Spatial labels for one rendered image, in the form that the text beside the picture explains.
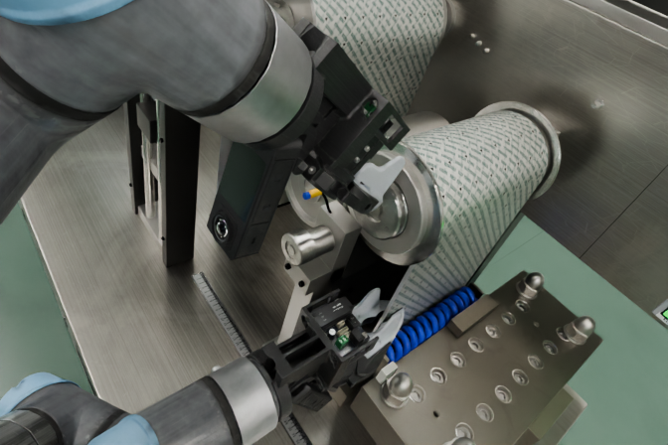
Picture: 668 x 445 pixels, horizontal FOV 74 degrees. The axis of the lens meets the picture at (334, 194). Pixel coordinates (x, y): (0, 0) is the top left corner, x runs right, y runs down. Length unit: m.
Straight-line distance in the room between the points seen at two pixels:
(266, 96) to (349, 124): 0.10
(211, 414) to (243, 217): 0.19
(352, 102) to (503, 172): 0.28
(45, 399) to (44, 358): 1.26
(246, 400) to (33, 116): 0.30
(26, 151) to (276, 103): 0.12
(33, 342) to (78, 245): 1.01
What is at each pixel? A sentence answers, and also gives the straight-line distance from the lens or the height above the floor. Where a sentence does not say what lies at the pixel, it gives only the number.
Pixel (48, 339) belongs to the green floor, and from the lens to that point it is 1.85.
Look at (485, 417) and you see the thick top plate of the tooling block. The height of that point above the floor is 1.02.
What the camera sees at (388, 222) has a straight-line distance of 0.46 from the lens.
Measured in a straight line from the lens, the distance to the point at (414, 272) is 0.52.
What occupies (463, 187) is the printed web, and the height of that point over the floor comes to 1.29.
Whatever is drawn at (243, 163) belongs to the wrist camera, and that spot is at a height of 1.35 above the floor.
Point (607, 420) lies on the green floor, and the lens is 2.30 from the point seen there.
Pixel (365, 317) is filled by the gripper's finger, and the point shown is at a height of 1.10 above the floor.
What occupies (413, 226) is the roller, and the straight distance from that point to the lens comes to 0.46.
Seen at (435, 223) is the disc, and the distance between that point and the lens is 0.45.
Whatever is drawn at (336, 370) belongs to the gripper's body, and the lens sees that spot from 0.47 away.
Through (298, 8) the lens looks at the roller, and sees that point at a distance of 0.56.
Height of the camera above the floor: 1.55
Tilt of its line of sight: 40 degrees down
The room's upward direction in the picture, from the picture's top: 18 degrees clockwise
